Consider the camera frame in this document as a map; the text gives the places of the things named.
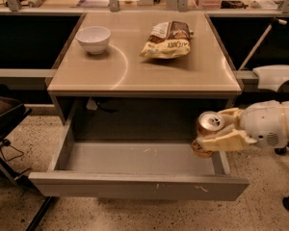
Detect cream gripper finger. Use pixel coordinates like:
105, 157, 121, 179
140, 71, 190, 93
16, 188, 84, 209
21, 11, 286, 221
218, 108, 243, 126
197, 129, 257, 151

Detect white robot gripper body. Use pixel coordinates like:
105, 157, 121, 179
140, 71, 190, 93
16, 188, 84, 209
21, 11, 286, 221
240, 100, 288, 148

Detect orange soda can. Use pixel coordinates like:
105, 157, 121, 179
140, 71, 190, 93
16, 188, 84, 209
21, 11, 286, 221
192, 111, 225, 158

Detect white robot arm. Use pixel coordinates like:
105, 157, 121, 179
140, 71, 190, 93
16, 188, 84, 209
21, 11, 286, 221
195, 100, 289, 151

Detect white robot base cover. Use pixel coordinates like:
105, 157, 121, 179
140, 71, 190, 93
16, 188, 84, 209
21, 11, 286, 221
252, 64, 289, 91

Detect grey cabinet with beige top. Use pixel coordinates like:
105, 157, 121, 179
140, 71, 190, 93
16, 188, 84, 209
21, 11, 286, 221
48, 11, 242, 120

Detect open grey top drawer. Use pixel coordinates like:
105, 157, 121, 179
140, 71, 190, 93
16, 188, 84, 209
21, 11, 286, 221
28, 99, 250, 202

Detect yellow brown chip bag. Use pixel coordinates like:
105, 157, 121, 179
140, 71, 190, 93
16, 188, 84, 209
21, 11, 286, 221
140, 21, 191, 59

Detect white rod with tip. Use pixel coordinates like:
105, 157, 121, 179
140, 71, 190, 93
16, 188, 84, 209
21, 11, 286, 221
238, 17, 288, 70

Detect dark clutter on shelf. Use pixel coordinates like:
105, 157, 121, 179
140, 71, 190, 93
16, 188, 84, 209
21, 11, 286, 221
221, 0, 278, 10

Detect white tag under desk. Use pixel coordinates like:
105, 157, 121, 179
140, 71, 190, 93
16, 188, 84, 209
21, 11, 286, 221
86, 98, 97, 111

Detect white ceramic bowl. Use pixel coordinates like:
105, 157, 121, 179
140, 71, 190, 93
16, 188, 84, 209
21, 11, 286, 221
76, 26, 111, 54

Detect dark office chair left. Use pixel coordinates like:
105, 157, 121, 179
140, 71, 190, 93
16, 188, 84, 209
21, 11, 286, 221
0, 83, 57, 231

